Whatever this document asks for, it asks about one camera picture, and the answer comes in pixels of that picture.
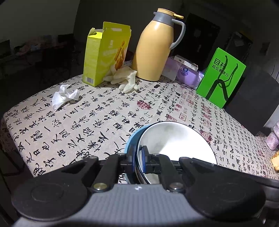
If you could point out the yellow mug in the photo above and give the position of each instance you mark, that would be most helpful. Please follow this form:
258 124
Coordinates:
275 161

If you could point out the large white bowl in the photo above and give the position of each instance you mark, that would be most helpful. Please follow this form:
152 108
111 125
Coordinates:
174 140

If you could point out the black paper bag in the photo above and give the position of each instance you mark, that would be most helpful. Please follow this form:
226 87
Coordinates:
254 99

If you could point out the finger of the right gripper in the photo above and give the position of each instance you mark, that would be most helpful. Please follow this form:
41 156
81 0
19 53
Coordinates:
262 181

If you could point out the blue bowl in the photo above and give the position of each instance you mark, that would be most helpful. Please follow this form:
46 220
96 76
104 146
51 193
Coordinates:
133 140

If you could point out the yellow-green snack box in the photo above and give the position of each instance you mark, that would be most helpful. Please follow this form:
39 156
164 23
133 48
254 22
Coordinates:
105 53

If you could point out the calligraphy tablecloth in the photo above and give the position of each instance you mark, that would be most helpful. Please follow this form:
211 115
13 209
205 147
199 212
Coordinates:
104 118

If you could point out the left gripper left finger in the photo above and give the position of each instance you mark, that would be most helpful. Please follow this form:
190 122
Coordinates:
127 160

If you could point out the white rubber gloves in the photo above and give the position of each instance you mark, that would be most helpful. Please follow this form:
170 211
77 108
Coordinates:
125 77

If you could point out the small white box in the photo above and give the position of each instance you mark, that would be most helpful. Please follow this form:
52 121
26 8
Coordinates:
186 62

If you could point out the purple ceramic vase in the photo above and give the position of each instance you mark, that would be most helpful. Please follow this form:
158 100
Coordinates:
272 139

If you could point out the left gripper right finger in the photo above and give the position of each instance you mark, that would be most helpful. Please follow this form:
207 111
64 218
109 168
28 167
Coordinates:
149 164

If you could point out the purple tissue pack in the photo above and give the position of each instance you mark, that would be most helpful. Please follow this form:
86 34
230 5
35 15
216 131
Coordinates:
174 70

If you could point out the crumpled white tissue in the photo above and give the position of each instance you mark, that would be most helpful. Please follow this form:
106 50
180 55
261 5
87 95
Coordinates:
64 95

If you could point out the green paper bag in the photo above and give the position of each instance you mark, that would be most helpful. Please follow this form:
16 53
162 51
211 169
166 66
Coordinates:
221 77

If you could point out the yellow thermos jug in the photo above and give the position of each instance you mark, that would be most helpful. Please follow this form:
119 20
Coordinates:
162 34

